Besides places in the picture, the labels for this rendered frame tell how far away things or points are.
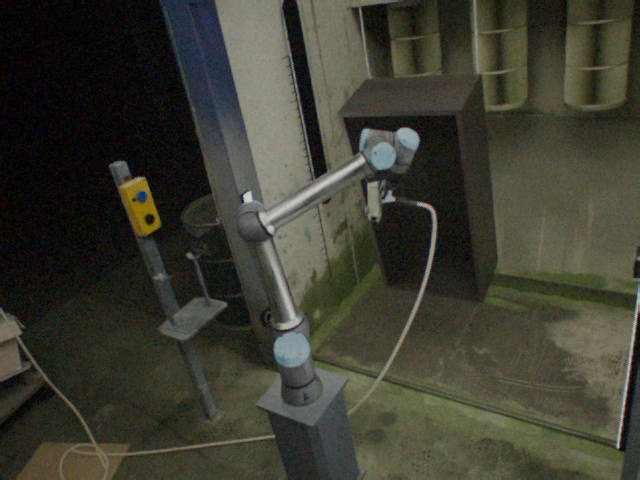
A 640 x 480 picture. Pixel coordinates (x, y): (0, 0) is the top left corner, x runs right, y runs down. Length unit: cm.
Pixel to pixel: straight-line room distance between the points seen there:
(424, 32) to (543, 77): 84
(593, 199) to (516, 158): 57
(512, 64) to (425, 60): 57
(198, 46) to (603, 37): 216
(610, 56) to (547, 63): 57
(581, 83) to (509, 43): 48
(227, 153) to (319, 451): 149
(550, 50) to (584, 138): 61
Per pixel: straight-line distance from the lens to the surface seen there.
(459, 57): 405
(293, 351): 224
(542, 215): 389
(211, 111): 274
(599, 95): 350
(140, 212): 262
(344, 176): 192
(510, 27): 356
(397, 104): 255
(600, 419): 314
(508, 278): 392
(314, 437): 240
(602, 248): 383
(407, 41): 376
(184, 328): 278
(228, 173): 283
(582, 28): 345
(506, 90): 363
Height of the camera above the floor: 230
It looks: 28 degrees down
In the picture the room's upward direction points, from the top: 11 degrees counter-clockwise
